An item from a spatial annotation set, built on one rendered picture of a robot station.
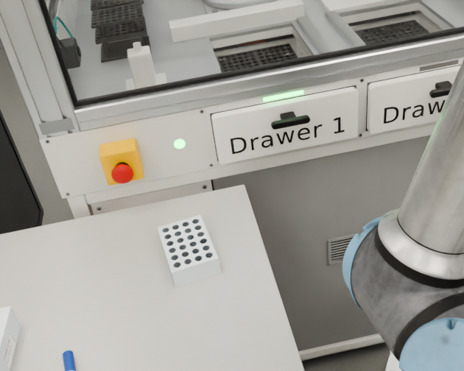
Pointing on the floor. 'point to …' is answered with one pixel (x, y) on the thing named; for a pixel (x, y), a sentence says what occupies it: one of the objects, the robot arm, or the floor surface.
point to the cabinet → (304, 222)
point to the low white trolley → (141, 292)
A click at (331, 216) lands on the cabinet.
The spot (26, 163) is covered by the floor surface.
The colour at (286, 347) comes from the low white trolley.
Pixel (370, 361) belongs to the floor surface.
